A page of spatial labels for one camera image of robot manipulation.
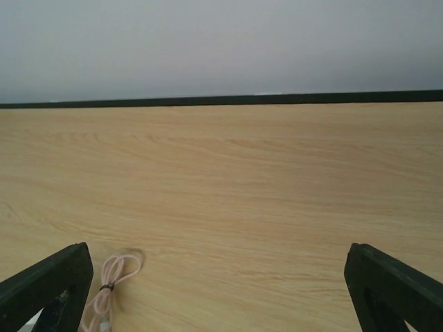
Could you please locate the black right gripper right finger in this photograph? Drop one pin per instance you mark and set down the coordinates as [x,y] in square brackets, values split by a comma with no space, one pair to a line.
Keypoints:
[389,295]

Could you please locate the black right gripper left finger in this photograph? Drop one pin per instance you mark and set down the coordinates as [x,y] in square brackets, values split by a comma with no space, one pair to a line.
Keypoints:
[56,287]

